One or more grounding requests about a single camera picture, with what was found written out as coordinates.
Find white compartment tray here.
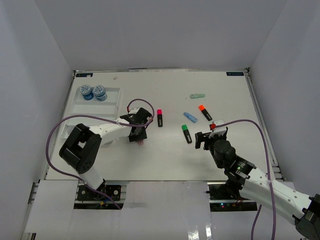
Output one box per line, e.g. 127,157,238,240
60,87,121,139

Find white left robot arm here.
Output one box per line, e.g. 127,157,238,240
59,107,152,200

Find blue lidded jar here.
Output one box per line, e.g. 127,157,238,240
92,85,108,102
79,84,94,101

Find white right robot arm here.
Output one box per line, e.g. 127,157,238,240
195,131,320,240

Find blue table label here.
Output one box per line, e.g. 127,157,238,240
226,71,244,77
75,73,93,78

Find right blue table label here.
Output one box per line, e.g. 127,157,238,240
226,71,244,77

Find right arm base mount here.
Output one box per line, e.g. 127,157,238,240
206,183,258,213

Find blue stapler case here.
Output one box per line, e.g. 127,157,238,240
183,112,198,123

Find pink stapler case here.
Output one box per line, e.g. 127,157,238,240
137,140,144,146

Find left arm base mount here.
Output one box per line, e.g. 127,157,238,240
73,184,126,210

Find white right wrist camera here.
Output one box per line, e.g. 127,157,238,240
209,119,228,138

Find orange cap black highlighter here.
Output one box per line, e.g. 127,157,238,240
198,105,213,121

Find pink cap black highlighter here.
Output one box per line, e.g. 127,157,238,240
157,109,163,128

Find green cap black highlighter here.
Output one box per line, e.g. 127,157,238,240
181,124,193,144

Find left blue table label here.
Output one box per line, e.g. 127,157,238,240
75,73,93,78

